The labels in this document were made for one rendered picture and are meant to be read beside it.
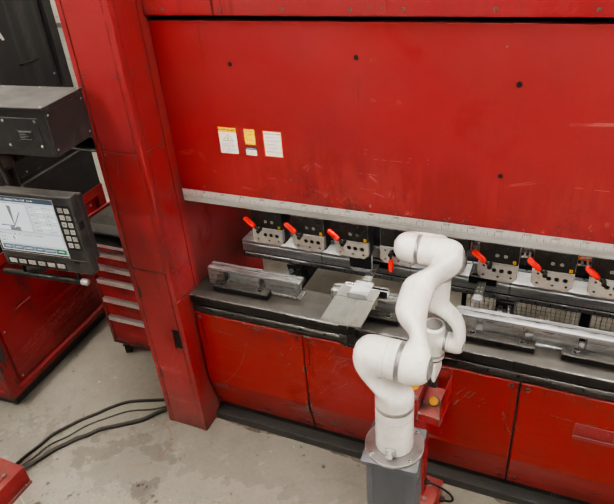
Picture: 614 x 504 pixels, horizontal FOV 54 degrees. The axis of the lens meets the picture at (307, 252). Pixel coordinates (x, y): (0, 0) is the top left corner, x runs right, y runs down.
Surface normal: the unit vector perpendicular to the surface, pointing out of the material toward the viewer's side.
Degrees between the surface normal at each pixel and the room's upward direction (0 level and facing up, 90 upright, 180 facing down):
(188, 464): 0
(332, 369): 90
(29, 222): 90
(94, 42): 90
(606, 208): 90
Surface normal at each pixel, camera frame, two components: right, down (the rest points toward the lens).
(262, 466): -0.07, -0.85
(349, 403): -0.39, 0.51
